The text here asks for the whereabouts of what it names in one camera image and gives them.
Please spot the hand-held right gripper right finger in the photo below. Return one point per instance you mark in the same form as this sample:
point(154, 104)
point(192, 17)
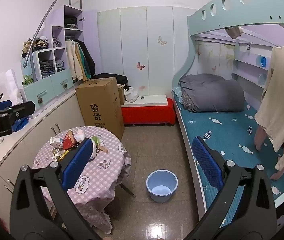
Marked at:
point(207, 165)

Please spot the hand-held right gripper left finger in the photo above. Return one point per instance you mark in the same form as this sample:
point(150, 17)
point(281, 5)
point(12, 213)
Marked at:
point(78, 162)

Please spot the red snack bag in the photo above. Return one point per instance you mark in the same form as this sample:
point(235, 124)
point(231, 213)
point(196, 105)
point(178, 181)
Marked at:
point(68, 141)

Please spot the gold white carton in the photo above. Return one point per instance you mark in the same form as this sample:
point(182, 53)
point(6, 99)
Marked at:
point(56, 152)

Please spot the white wrapper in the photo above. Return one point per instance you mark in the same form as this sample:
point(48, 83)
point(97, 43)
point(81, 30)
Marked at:
point(79, 135)

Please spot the brown paper piece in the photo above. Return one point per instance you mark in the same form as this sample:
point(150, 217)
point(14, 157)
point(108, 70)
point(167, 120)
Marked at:
point(103, 149)

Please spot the white blue carton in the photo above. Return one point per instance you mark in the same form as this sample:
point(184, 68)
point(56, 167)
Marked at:
point(56, 142)

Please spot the blue bucket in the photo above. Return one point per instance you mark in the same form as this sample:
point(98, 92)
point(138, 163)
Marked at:
point(162, 198)

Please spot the blue bag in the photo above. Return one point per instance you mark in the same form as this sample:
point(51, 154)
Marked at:
point(21, 125)

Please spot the white paper bag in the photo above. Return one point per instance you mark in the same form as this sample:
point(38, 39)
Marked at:
point(6, 87)

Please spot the pink checked tablecloth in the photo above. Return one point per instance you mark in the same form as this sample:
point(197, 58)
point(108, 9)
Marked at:
point(101, 175)

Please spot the green plastic plant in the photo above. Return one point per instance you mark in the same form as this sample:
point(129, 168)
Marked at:
point(28, 80)

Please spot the white low cabinet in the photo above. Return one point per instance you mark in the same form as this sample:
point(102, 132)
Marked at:
point(36, 140)

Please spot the teal candy print mattress sheet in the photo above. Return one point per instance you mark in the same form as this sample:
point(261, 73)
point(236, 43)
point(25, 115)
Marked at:
point(222, 135)

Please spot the metal handrail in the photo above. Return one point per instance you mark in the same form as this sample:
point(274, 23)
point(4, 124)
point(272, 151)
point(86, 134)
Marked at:
point(25, 63)

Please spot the dark folded clothes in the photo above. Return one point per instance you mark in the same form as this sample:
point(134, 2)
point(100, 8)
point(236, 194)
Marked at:
point(47, 68)

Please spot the blue grey folded clothes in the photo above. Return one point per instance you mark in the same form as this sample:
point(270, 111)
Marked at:
point(59, 65)

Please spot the large cardboard box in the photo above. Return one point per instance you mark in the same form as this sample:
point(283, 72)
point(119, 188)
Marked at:
point(99, 105)

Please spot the pile of khaki clothes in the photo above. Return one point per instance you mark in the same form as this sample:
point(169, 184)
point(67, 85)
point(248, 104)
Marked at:
point(35, 46)

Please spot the white jacket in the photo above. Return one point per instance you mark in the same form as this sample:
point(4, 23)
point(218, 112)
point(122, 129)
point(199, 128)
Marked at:
point(69, 60)

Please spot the grey duvet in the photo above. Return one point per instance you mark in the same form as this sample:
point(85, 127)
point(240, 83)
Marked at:
point(212, 92)

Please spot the cream jacket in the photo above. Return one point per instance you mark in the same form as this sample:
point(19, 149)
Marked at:
point(79, 62)

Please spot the striped pillow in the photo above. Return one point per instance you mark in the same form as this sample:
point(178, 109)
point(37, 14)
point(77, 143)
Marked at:
point(179, 95)

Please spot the green garment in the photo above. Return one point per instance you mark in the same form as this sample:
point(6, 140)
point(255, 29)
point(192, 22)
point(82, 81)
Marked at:
point(84, 65)

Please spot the red storage bench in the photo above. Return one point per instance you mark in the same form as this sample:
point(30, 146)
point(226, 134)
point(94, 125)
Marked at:
point(147, 113)

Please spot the small cardboard box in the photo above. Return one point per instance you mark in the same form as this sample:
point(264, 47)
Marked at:
point(121, 95)

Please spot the black coat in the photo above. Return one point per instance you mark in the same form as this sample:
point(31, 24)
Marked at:
point(89, 60)

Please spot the white plastic bag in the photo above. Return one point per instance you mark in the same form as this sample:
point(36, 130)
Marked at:
point(131, 95)

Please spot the white board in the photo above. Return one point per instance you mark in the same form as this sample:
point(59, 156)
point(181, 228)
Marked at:
point(144, 101)

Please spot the black clothing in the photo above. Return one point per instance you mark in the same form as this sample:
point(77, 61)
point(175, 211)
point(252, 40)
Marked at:
point(109, 78)

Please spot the faded pink butterfly sticker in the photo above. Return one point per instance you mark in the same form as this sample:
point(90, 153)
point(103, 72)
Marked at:
point(142, 88)

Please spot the lilac stair shelf unit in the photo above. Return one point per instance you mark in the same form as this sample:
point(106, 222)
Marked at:
point(56, 17)

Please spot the black folded clothes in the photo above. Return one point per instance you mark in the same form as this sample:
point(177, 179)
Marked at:
point(71, 22)

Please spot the cream sweater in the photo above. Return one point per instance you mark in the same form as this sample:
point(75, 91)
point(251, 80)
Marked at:
point(282, 92)

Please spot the lilac bed shelf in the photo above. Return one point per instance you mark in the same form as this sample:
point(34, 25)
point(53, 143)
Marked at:
point(247, 65)

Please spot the small blue box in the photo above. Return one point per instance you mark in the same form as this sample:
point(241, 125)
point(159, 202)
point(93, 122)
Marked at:
point(264, 61)

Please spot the pale butterfly sticker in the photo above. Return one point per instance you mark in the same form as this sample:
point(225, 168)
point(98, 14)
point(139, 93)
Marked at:
point(162, 40)

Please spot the beige cloth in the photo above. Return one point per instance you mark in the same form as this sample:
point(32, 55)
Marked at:
point(234, 32)

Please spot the teal bunk bed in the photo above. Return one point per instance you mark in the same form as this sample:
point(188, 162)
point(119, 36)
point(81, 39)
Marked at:
point(257, 12)

